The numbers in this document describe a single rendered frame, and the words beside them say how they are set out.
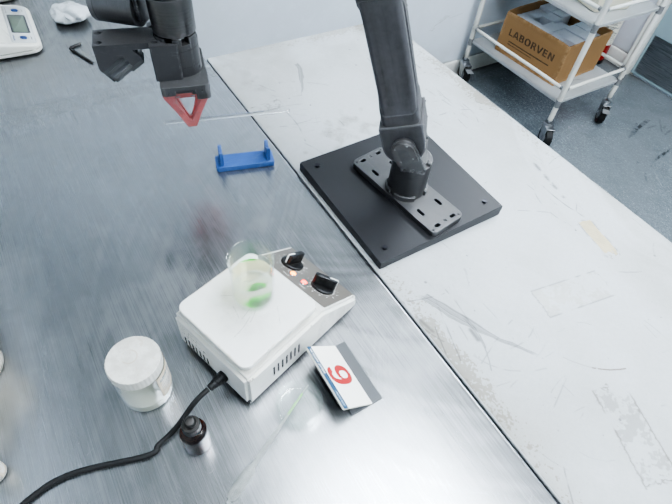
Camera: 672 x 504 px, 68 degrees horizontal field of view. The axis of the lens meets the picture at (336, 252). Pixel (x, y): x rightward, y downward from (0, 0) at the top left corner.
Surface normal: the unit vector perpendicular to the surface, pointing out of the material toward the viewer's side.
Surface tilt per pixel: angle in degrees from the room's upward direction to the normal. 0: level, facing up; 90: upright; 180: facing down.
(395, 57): 91
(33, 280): 0
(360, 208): 2
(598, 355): 0
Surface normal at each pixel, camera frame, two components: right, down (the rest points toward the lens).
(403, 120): -0.11, 0.77
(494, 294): 0.08, -0.63
